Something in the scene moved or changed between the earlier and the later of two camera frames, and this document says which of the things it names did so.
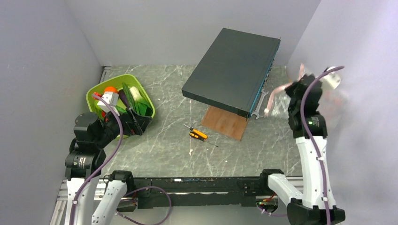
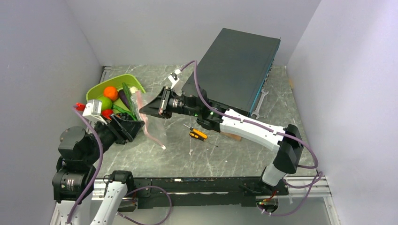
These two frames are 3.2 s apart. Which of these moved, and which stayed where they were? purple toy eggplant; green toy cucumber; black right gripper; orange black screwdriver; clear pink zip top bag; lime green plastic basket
Moved: clear pink zip top bag; black right gripper
Stayed: orange black screwdriver; purple toy eggplant; lime green plastic basket; green toy cucumber
